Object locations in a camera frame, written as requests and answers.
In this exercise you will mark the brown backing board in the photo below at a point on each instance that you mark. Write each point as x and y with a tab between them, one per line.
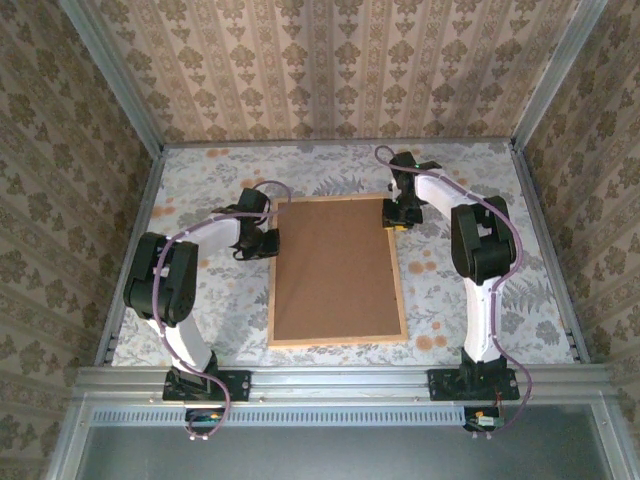
335	270

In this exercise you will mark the light wooden picture frame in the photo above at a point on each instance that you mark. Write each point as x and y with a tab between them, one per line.
335	344

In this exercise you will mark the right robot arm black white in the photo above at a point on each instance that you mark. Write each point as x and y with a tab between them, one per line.
482	240

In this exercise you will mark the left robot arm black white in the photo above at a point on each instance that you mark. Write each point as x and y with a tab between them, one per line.
160	280

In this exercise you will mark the small circuit board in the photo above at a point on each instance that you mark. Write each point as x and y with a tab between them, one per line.
205	417
482	420

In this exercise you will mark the grey metal panel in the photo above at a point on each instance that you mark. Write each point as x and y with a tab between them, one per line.
340	452

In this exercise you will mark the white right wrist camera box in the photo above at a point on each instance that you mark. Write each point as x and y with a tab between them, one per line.
395	187

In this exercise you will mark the aluminium table end rail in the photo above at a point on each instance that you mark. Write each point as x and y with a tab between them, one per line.
350	142

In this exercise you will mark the aluminium table side rail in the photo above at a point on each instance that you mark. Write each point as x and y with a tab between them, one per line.
146	197
539	225

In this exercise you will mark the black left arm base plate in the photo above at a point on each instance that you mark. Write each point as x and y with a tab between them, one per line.
235	385

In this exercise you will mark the aluminium mounting rail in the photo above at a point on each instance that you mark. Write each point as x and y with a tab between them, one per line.
340	382

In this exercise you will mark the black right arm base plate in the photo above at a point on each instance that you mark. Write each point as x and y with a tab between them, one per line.
445	385

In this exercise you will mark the aluminium corner post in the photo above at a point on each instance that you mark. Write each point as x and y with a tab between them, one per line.
114	80
556	75

